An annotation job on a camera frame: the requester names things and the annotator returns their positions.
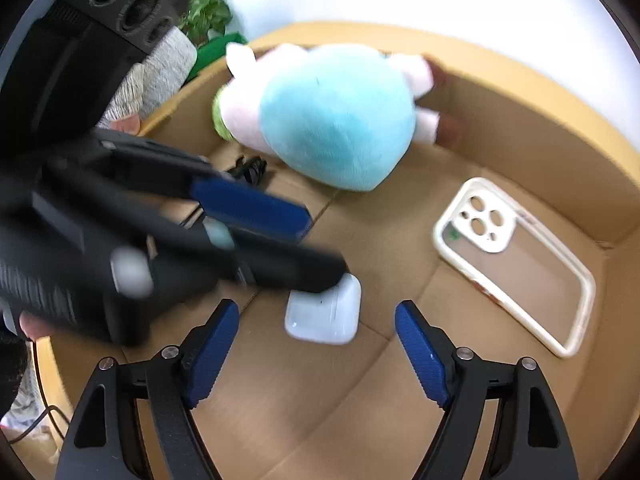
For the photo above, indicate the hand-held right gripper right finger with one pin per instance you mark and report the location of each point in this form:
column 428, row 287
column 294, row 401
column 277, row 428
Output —
column 420, row 355

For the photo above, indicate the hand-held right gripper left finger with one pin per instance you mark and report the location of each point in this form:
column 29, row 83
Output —
column 215, row 355

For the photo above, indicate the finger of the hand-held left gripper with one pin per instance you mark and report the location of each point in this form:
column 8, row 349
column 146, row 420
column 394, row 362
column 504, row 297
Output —
column 250, row 207
column 300, row 270

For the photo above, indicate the white earbud case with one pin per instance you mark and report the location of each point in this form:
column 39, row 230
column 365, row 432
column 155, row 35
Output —
column 325, row 320

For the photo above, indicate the brown cardboard box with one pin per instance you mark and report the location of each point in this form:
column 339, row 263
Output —
column 350, row 410

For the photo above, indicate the pink pig plush toy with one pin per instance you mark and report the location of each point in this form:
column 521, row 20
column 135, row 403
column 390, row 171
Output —
column 335, row 120

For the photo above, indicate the cream clear phone case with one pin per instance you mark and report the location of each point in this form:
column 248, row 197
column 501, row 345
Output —
column 487, row 220

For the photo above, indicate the person's left hand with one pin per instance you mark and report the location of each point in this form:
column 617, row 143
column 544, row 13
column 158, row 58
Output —
column 32, row 327

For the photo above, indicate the black hair clip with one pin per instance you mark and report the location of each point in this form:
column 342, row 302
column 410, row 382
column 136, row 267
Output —
column 250, row 170

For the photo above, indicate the green plastic object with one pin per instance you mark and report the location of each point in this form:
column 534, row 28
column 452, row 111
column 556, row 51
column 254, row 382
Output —
column 215, row 55

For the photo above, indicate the green potted plant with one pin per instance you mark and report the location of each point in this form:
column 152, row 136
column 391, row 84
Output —
column 205, row 10

